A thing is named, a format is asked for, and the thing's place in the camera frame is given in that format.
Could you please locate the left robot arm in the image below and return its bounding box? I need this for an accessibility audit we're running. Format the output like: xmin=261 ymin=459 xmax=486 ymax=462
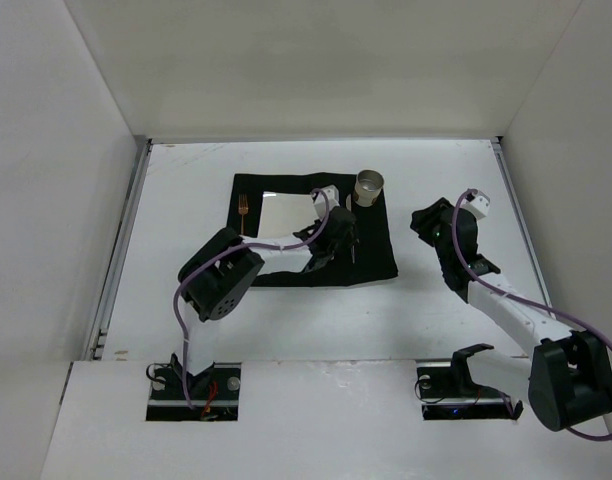
xmin=171 ymin=206 xmax=357 ymax=382

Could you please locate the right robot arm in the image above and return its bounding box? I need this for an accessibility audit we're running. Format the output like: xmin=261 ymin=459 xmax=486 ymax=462
xmin=410 ymin=189 xmax=612 ymax=433

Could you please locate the aluminium rail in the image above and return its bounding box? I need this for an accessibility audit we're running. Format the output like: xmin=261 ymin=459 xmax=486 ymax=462
xmin=490 ymin=137 xmax=552 ymax=307
xmin=82 ymin=135 xmax=152 ymax=361

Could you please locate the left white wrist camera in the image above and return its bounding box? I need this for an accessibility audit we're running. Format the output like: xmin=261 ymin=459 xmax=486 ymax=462
xmin=311 ymin=185 xmax=340 ymax=219

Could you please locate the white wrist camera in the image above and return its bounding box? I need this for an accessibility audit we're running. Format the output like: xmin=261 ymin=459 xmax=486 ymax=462
xmin=461 ymin=189 xmax=491 ymax=220
xmin=311 ymin=185 xmax=340 ymax=219

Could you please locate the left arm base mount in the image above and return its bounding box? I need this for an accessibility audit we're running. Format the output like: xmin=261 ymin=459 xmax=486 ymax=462
xmin=145 ymin=355 xmax=242 ymax=422

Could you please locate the white paper cup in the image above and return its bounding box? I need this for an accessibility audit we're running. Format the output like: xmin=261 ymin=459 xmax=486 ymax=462
xmin=351 ymin=169 xmax=385 ymax=208

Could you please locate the right aluminium rail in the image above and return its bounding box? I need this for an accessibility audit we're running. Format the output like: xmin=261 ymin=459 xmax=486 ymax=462
xmin=490 ymin=137 xmax=552 ymax=307

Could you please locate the copper fork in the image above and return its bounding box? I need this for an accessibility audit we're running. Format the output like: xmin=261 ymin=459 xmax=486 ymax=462
xmin=238 ymin=194 xmax=249 ymax=235

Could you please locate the left aluminium rail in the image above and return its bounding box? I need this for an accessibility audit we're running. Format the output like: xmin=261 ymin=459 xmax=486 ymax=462
xmin=82 ymin=135 xmax=152 ymax=361

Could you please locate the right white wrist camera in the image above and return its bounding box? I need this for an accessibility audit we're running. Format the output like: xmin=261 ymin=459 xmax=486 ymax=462
xmin=461 ymin=189 xmax=491 ymax=220

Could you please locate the square white plate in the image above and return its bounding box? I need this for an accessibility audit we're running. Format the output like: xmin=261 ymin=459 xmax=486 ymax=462
xmin=257 ymin=191 xmax=318 ymax=239

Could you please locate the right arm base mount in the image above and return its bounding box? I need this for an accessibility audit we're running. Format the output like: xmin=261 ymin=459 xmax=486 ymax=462
xmin=414 ymin=343 xmax=524 ymax=421

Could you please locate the black cloth placemat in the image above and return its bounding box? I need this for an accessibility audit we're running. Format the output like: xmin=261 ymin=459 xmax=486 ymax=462
xmin=226 ymin=172 xmax=398 ymax=288

